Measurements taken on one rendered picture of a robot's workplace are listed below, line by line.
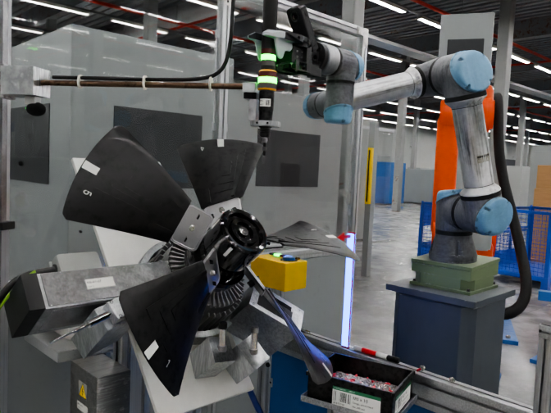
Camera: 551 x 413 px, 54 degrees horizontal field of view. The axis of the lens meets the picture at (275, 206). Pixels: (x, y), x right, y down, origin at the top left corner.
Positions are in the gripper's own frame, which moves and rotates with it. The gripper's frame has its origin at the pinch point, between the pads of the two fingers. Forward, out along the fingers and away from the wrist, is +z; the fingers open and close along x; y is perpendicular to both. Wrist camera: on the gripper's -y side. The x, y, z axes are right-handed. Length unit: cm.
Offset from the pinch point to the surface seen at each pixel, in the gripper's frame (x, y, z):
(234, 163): 12.2, 29.6, -4.2
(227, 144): 18.3, 24.7, -6.9
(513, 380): 45, 167, -285
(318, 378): -26, 70, 5
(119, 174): 9.4, 32.8, 28.6
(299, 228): 5, 46, -22
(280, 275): 23, 63, -34
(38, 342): 56, 81, 27
